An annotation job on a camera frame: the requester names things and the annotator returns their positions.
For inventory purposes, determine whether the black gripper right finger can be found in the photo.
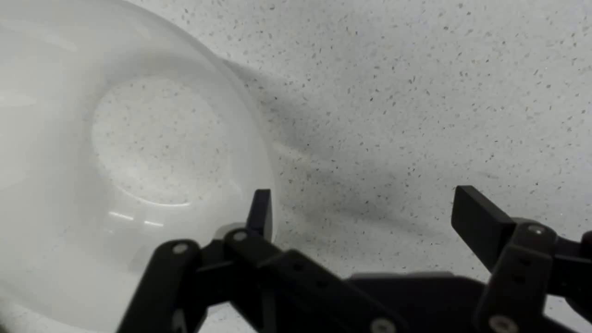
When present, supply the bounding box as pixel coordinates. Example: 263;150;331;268
452;185;592;333

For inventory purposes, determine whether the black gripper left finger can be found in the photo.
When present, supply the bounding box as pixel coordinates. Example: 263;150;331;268
117;188;407;333

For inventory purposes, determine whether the translucent white plastic bowl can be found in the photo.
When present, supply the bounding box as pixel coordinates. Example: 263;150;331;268
0;0;274;333

